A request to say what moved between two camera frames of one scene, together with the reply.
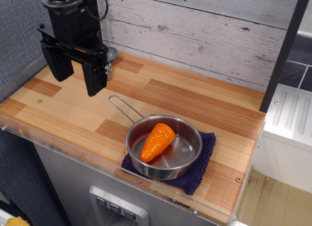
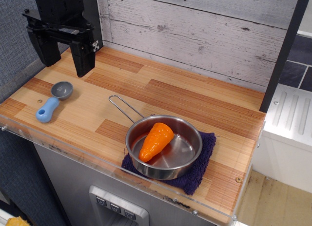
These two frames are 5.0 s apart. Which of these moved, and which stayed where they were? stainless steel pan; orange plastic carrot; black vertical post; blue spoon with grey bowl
Moved: blue spoon with grey bowl
Stayed: stainless steel pan; orange plastic carrot; black vertical post
